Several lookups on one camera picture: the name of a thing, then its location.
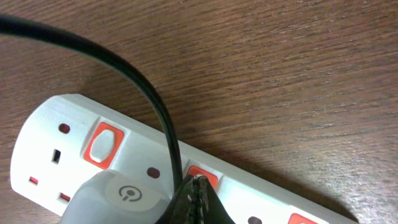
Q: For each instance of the white power strip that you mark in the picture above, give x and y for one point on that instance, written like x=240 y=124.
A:
x=70 y=138

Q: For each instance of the white USB charger plug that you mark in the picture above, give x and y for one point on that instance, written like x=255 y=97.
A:
x=110 y=197

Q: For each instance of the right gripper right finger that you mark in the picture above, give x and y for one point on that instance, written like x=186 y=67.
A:
x=210 y=209

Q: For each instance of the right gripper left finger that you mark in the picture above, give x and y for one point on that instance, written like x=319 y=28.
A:
x=184 y=206

